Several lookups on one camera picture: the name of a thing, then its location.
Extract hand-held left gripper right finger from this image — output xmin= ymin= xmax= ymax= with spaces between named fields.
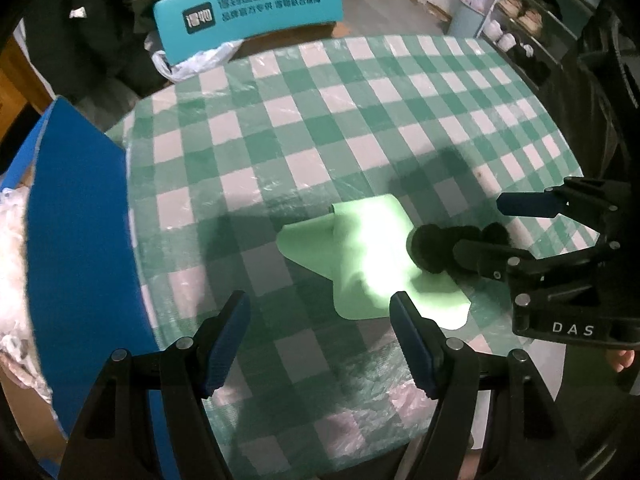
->
xmin=389 ymin=291 xmax=573 ymax=480

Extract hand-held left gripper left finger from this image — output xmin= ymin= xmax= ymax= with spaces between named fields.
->
xmin=57 ymin=290 xmax=251 ymax=480

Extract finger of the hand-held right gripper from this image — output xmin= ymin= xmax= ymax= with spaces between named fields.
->
xmin=496 ymin=176 xmax=632 ymax=233
xmin=452 ymin=237 xmax=618 ymax=292

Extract black fluffy cloth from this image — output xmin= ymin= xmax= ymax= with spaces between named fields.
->
xmin=407 ymin=222 xmax=511 ymax=276

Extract light green cloth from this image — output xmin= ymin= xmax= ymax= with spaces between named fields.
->
xmin=276 ymin=192 xmax=472 ymax=331

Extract blue-rimmed cardboard box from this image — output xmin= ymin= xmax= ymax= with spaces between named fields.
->
xmin=0 ymin=95 xmax=166 ymax=480

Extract large white plastic bag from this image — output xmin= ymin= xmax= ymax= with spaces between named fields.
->
xmin=0 ymin=185 xmax=56 ymax=406

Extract person's right hand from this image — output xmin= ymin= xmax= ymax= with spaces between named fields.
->
xmin=606 ymin=349 xmax=637 ymax=375

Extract black shoes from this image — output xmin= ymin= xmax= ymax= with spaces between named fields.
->
xmin=510 ymin=45 xmax=553 ymax=86

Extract white shoes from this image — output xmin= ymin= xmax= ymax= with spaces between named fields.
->
xmin=484 ymin=19 xmax=521 ymax=52

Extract tan shoes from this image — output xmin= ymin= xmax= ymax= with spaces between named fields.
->
xmin=500 ymin=0 xmax=546 ymax=31

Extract light blue cabinet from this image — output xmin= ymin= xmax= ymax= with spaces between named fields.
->
xmin=445 ymin=5 xmax=493 ymax=38

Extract shoe rack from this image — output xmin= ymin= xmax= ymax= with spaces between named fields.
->
xmin=477 ymin=0 xmax=606 ymax=86

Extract green checked tablecloth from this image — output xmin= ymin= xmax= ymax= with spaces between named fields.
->
xmin=105 ymin=35 xmax=588 ymax=476

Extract small white plastic bag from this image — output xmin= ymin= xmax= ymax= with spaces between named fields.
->
xmin=145 ymin=32 xmax=246 ymax=82

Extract wooden louvered wardrobe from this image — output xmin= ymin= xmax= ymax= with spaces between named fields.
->
xmin=0 ymin=35 xmax=56 ymax=171

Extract dark jacket with white tag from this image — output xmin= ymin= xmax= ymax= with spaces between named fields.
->
xmin=22 ymin=0 xmax=151 ymax=106

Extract teal printed box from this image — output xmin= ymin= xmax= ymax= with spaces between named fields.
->
xmin=152 ymin=0 xmax=346 ymax=66

